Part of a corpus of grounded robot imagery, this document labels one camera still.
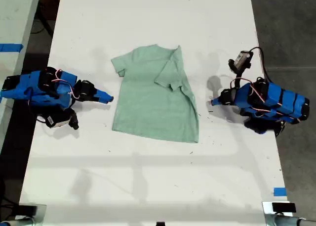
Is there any black white camera box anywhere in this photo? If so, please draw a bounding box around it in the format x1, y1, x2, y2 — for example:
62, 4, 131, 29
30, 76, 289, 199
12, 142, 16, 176
228, 50, 255, 75
45, 108, 80, 131

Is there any shiny metal bracket plate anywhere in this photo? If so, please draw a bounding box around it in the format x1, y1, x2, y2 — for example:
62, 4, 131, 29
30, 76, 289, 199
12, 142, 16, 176
18, 203, 48, 222
262, 201, 297, 218

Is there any pale green T-shirt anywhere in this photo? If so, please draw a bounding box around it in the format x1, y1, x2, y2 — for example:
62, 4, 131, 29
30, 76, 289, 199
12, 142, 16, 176
110, 44, 200, 144

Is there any small black box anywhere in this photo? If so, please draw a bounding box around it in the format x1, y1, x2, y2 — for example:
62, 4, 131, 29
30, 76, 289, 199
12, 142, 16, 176
16, 205, 38, 216
272, 202, 297, 213

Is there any short blue tape strip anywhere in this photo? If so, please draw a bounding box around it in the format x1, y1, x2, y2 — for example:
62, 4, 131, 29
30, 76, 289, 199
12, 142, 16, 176
273, 187, 288, 197

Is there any grey metal tube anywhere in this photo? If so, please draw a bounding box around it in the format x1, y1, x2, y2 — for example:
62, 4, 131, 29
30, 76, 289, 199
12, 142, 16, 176
0, 217, 35, 226
265, 214, 316, 226

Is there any short black camera stalk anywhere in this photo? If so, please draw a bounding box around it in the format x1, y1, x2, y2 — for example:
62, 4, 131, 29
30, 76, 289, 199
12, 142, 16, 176
230, 71, 249, 90

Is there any thin dark floor cable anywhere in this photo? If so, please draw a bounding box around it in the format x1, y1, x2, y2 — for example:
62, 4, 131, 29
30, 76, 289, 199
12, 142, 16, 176
30, 10, 54, 38

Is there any long blue tape strip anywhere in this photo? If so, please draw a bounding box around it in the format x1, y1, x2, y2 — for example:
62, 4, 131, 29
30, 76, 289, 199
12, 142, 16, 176
0, 43, 24, 53

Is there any white side table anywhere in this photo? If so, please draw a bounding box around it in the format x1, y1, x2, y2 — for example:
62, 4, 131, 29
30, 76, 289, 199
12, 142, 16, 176
0, 0, 42, 149

